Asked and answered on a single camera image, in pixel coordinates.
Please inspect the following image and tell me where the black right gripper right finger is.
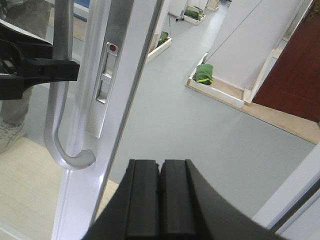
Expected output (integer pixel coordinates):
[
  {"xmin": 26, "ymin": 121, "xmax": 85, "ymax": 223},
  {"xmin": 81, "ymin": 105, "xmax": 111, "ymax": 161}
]
[{"xmin": 159, "ymin": 159, "xmax": 281, "ymax": 240}]

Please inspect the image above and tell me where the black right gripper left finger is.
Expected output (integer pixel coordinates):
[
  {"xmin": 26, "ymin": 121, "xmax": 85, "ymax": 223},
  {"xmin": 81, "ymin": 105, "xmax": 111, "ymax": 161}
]
[{"xmin": 84, "ymin": 159, "xmax": 159, "ymax": 240}]

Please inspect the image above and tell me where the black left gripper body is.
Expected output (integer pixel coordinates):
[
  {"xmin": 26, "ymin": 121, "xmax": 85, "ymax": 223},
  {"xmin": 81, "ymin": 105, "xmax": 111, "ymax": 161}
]
[{"xmin": 0, "ymin": 23, "xmax": 53, "ymax": 100}]

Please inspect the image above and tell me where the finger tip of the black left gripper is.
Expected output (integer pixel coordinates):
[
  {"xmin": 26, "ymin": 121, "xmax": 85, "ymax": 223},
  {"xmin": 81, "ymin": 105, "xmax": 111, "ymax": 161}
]
[{"xmin": 22, "ymin": 58, "xmax": 80, "ymax": 85}]

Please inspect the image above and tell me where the silver door handle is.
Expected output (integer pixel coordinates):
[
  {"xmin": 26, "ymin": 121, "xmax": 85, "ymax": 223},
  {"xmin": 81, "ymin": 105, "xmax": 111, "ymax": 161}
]
[{"xmin": 44, "ymin": 0, "xmax": 96, "ymax": 171}]

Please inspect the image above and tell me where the white framed sliding glass door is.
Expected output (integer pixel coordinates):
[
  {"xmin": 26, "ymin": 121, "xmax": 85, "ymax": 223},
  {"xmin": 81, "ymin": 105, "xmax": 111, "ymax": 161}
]
[{"xmin": 0, "ymin": 0, "xmax": 164, "ymax": 240}]

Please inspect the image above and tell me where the silver door lock plate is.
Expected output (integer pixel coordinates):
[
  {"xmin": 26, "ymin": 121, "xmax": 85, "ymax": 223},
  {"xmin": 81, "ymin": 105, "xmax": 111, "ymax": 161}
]
[{"xmin": 85, "ymin": 0, "xmax": 134, "ymax": 138}]

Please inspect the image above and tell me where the brown wooden door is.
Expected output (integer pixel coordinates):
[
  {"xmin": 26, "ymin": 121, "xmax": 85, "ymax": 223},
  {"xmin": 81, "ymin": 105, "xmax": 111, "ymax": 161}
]
[{"xmin": 252, "ymin": 0, "xmax": 320, "ymax": 123}]

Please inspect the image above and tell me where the green sandbag far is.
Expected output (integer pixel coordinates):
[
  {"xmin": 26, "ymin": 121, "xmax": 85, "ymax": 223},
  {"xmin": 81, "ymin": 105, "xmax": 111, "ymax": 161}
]
[{"xmin": 157, "ymin": 31, "xmax": 169, "ymax": 47}]

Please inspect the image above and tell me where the wooden platform with white edge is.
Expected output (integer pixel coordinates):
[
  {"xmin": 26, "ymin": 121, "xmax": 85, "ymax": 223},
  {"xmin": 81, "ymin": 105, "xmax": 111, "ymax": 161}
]
[{"xmin": 186, "ymin": 68, "xmax": 320, "ymax": 144}]

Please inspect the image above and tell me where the white door frame post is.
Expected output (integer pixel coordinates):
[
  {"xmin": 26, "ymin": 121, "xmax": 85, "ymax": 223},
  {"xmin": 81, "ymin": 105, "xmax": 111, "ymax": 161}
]
[{"xmin": 252, "ymin": 144, "xmax": 320, "ymax": 229}]

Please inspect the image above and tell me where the white wall panel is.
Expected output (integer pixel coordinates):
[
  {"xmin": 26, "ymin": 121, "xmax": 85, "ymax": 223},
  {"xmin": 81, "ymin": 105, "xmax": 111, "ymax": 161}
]
[{"xmin": 207, "ymin": 0, "xmax": 301, "ymax": 99}]

